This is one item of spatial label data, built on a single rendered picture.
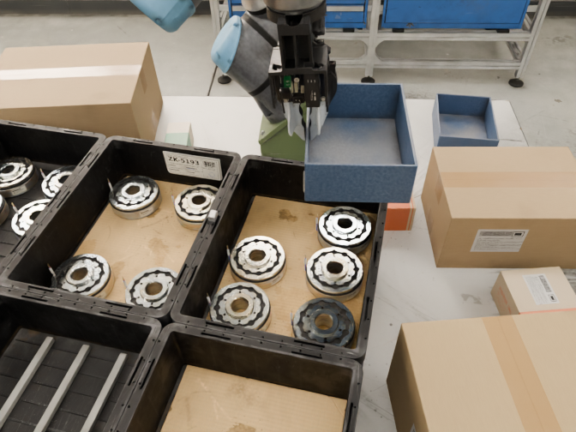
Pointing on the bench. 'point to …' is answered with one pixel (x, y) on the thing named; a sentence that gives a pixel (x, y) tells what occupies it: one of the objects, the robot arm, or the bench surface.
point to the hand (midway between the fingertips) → (307, 129)
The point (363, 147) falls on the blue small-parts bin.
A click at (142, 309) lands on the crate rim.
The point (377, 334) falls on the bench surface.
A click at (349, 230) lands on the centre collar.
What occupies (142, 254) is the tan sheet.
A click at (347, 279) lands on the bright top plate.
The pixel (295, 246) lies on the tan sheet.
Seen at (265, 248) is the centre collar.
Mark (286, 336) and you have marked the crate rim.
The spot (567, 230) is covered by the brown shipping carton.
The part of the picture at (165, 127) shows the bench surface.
